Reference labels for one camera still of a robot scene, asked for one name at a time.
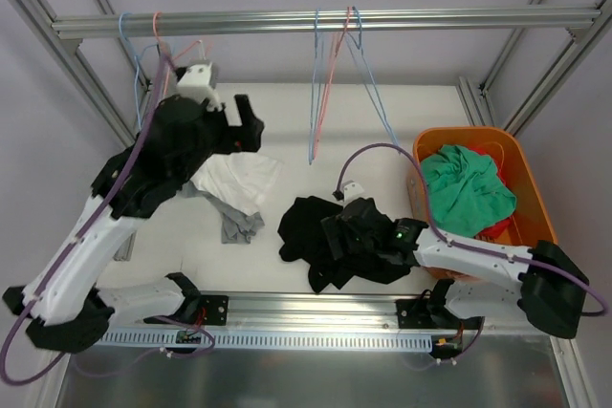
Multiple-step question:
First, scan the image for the white tank top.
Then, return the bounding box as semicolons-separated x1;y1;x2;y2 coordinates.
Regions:
191;152;283;215

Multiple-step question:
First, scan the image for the black tank top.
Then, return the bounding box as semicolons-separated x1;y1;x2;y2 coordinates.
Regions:
277;196;411;293

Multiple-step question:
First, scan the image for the pink hanger of white top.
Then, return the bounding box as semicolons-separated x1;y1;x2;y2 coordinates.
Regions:
150;11;213;81

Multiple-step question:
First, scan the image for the green tank top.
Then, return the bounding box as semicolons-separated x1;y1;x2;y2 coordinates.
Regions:
421;144;517;238

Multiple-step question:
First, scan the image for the pink hanger of green top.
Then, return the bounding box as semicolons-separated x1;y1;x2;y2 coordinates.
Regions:
315;7;351;159

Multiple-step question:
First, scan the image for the red tank top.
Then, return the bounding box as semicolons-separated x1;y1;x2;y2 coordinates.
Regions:
471;141;512;241

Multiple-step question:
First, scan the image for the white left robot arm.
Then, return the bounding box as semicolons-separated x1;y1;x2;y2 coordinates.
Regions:
2;94;265;354

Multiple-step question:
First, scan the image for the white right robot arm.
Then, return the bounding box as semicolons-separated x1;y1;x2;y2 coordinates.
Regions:
321;198;588;339

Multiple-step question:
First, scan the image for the grey tank top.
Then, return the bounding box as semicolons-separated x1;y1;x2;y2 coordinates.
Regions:
179;183;265;245

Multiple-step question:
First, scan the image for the blue hanger of grey top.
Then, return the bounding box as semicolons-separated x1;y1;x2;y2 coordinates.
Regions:
118;11;158;132

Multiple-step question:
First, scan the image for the orange plastic laundry basket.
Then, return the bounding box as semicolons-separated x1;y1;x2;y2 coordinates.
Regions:
412;126;558;280

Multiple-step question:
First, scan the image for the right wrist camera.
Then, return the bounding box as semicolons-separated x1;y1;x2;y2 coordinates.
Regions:
332;181;364;203

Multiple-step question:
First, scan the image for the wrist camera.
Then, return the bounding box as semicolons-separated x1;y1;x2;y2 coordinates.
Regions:
332;181;364;203
176;60;223;112

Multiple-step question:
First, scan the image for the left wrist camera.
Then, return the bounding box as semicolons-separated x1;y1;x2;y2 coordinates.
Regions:
176;60;223;112

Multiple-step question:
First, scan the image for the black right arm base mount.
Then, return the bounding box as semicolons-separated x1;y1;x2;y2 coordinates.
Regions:
395;299;436;330

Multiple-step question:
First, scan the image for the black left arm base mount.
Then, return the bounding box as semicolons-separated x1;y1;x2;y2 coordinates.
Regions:
196;294;230;327

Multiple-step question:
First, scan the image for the aluminium table edge rail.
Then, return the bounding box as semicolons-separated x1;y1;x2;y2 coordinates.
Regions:
98;287;421;332

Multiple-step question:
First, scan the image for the aluminium hanging rail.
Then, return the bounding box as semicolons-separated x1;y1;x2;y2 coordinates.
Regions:
52;5;602;39

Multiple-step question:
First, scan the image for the white slotted cable duct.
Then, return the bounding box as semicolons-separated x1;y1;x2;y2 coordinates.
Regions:
97;328;433;354

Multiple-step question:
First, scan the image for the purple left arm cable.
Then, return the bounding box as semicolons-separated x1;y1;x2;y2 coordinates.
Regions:
0;54;178;387

